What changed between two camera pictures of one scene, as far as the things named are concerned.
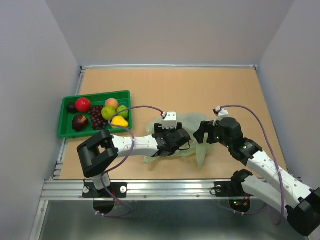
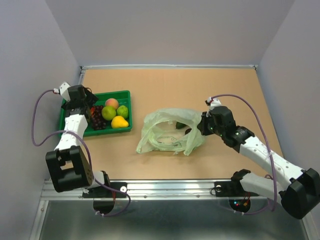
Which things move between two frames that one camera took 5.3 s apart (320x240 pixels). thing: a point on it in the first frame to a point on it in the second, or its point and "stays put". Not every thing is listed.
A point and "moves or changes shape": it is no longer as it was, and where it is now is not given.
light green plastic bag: (190, 122) moves or changes shape
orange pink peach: (112, 102) stays put
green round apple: (107, 112) stays put
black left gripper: (158, 128) to (90, 99)
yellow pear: (119, 120) stays put
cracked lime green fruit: (124, 114) stays put
